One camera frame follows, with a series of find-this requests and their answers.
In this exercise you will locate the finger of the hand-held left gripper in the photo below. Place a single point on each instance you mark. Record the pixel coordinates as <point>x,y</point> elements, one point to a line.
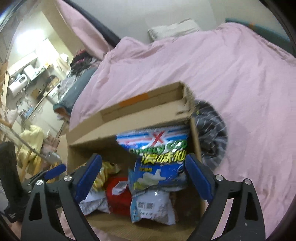
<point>55,171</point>

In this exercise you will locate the pink curtain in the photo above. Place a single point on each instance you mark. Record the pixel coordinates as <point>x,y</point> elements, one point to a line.
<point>78,30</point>

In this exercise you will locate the yellow cloth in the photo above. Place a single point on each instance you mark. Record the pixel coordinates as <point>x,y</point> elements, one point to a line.
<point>32,139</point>

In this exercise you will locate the pink blanket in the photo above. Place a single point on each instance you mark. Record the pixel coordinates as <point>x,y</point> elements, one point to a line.
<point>242,81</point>

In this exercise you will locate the wooden staircase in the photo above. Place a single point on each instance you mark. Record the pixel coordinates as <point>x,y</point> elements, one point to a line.
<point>4,78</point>

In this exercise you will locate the teal headboard cushion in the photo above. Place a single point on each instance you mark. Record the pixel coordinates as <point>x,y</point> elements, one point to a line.
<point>266,31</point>

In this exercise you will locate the grey pillow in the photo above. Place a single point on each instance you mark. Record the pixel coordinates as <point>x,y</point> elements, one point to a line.
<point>173,30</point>

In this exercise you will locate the white water heater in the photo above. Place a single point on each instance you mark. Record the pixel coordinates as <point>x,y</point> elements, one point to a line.
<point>16,89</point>

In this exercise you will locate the dark clothes pile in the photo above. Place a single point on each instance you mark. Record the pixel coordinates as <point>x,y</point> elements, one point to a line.
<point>81,59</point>

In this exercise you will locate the grey blue cushion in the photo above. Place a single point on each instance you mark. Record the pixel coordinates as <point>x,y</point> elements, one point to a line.
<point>76,95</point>

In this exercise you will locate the white range hood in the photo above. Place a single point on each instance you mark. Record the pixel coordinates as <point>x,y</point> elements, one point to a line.
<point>30,71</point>

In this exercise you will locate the pale laundry pile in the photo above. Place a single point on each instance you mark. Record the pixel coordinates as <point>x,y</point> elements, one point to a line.
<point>67,85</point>

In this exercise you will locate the grey striped cloth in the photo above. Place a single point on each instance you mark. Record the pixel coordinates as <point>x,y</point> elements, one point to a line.
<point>210,132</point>

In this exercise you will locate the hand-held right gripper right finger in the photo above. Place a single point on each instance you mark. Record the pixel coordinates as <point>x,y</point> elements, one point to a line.
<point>198,178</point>

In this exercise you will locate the large blue snack bag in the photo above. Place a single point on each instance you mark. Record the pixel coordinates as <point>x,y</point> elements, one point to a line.
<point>159,160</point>

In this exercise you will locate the red silver-backed snack packet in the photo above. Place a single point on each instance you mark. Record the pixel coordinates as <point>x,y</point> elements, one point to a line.
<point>94,201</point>

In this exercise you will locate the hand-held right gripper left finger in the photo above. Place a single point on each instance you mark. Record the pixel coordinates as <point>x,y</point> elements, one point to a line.
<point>89,178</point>

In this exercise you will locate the light blue white snack packet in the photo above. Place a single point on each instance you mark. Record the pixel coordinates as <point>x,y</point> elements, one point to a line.
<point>150,206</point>

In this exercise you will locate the grey metal bracket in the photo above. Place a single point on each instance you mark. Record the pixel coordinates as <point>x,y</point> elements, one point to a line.
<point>53,157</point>

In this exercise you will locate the yellow snack bag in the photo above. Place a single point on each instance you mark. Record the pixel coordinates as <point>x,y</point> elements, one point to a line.
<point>105,172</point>

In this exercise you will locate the small cardboard box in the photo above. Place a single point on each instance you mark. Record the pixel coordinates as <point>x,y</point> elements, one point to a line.
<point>54,81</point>

